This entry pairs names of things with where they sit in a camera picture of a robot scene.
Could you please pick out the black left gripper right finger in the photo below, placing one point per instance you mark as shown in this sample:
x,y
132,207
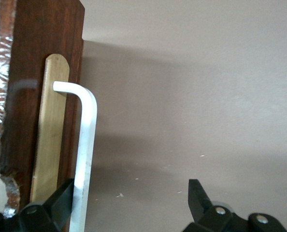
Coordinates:
x,y
199,205

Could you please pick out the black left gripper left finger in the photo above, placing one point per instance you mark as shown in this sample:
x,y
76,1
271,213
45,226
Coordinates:
x,y
59,207

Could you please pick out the wooden drawer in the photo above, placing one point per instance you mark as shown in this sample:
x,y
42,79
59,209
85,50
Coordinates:
x,y
27,48

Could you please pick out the flat light wooden stick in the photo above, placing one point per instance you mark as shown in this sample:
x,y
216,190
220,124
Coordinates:
x,y
51,120

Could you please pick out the brown table mat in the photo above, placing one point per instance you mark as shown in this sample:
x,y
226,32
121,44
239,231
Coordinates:
x,y
182,96

